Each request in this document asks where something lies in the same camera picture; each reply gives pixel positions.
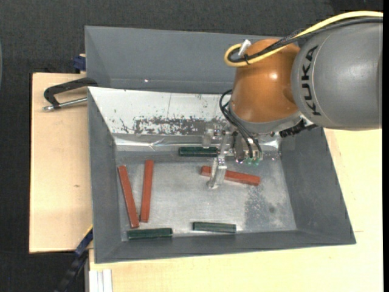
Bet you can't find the pale wood flat board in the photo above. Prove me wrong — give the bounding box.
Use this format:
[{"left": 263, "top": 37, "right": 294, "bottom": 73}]
[{"left": 29, "top": 71, "right": 94, "bottom": 254}]

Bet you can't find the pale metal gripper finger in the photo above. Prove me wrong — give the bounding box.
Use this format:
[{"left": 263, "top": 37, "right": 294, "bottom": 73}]
[
  {"left": 201, "top": 128, "right": 221, "bottom": 149},
  {"left": 207, "top": 158, "right": 228, "bottom": 190}
]

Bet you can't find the dark green flat block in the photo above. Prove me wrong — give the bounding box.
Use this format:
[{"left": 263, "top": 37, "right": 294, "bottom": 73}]
[
  {"left": 191, "top": 221, "right": 238, "bottom": 235},
  {"left": 177, "top": 146, "right": 220, "bottom": 158},
  {"left": 125, "top": 227, "right": 174, "bottom": 241}
]

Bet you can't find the red-brown flat block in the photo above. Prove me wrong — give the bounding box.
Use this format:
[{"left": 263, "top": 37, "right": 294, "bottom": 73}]
[
  {"left": 139, "top": 159, "right": 155, "bottom": 224},
  {"left": 117, "top": 164, "right": 141, "bottom": 229},
  {"left": 199, "top": 165, "right": 262, "bottom": 187}
]

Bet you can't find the grey metal bin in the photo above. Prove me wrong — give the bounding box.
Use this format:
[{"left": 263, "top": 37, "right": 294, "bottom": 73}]
[{"left": 84, "top": 25, "right": 357, "bottom": 265}]

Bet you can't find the black cylinder on white bracket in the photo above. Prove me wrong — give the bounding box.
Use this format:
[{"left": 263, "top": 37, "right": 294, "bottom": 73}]
[{"left": 278, "top": 119, "right": 317, "bottom": 139}]

